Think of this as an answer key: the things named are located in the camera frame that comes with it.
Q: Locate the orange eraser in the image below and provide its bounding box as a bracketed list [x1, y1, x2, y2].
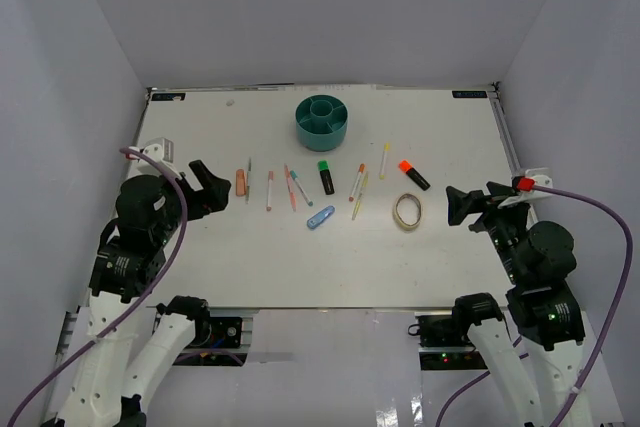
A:
[235, 169, 247, 197]

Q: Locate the white marker orange cap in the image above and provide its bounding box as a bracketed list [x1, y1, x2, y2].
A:
[348, 163, 366, 202]

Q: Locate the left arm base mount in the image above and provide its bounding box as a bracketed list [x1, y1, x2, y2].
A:
[149, 314, 245, 353]

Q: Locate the orange cap black highlighter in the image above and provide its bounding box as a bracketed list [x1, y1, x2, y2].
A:
[398, 160, 431, 191]

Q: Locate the right black table label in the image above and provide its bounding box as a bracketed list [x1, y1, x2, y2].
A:
[452, 90, 488, 99]

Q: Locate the thin yellow pen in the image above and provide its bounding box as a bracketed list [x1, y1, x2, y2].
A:
[351, 171, 369, 221]

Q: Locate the grey mechanical pencil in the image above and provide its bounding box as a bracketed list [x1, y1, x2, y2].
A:
[245, 157, 252, 205]

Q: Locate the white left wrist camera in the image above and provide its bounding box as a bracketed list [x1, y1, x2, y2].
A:
[125, 137, 176, 173]

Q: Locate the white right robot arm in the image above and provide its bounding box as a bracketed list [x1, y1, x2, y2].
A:
[446, 175, 594, 426]

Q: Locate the beige masking tape roll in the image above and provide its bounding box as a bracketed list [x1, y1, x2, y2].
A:
[392, 192, 424, 233]

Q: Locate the teal round organizer container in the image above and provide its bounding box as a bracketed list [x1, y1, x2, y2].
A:
[295, 95, 348, 152]

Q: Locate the white marker yellow cap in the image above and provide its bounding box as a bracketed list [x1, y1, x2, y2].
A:
[378, 142, 390, 180]

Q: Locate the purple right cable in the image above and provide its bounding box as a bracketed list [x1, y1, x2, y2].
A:
[434, 184, 634, 427]

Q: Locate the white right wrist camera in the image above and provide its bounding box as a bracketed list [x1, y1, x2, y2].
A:
[498, 168, 553, 209]

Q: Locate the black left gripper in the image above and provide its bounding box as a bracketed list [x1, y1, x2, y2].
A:
[155, 158, 232, 243]

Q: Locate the left black table label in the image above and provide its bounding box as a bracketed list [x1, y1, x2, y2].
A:
[151, 92, 186, 102]

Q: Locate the blue correction tape dispenser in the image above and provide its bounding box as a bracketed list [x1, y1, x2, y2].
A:
[306, 205, 335, 230]

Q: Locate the white pen orange cap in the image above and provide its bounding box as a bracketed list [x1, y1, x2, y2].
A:
[266, 170, 274, 212]

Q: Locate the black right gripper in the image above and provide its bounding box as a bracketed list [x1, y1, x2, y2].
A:
[445, 180, 533, 284]

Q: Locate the black table label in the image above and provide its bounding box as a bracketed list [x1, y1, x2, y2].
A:
[151, 92, 186, 102]
[452, 90, 488, 99]

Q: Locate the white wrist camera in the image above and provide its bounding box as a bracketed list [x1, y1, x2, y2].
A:
[125, 137, 176, 173]
[498, 168, 553, 209]

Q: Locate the purple cable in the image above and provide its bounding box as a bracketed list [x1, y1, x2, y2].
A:
[9, 146, 189, 427]
[434, 184, 634, 427]

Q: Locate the white pen teal cap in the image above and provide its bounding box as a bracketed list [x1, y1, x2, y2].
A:
[290, 170, 314, 206]

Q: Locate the green cap black highlighter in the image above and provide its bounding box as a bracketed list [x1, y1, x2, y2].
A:
[317, 160, 335, 195]

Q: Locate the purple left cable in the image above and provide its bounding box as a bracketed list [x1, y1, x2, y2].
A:
[9, 146, 189, 427]

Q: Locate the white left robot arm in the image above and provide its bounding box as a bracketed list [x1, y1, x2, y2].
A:
[47, 160, 231, 426]

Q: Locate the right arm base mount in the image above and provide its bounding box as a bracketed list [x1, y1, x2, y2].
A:
[407, 315, 486, 371]

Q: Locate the pink pen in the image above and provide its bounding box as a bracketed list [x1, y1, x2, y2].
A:
[284, 163, 297, 212]

